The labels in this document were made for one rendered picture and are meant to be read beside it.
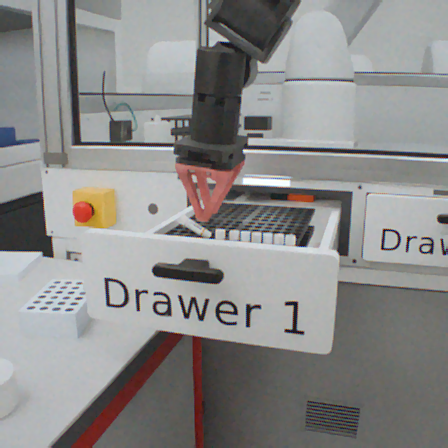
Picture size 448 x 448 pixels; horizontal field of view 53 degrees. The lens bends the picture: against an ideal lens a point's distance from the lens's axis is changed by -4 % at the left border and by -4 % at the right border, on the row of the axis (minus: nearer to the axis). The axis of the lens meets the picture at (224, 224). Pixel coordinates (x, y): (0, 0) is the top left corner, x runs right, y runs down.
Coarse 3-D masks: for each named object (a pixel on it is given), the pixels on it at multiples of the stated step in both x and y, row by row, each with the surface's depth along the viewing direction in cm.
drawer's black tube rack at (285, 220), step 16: (224, 208) 77; (240, 208) 76; (256, 208) 77; (272, 208) 76; (288, 208) 76; (304, 208) 76; (208, 224) 66; (224, 224) 67; (240, 224) 66; (256, 224) 66; (272, 224) 67; (288, 224) 66; (304, 224) 66; (272, 240) 60; (304, 240) 69
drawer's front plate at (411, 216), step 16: (368, 208) 74; (384, 208) 73; (400, 208) 72; (416, 208) 71; (432, 208) 70; (368, 224) 74; (384, 224) 73; (400, 224) 73; (416, 224) 72; (432, 224) 71; (368, 240) 75; (416, 240) 72; (368, 256) 75; (384, 256) 75; (400, 256) 74; (416, 256) 73; (432, 256) 72
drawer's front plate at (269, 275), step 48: (96, 240) 52; (144, 240) 50; (192, 240) 49; (96, 288) 54; (144, 288) 52; (192, 288) 50; (240, 288) 48; (288, 288) 47; (336, 288) 45; (240, 336) 50; (288, 336) 48
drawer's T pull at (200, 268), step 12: (156, 264) 47; (168, 264) 47; (180, 264) 47; (192, 264) 47; (204, 264) 47; (156, 276) 47; (168, 276) 46; (180, 276) 46; (192, 276) 45; (204, 276) 45; (216, 276) 45
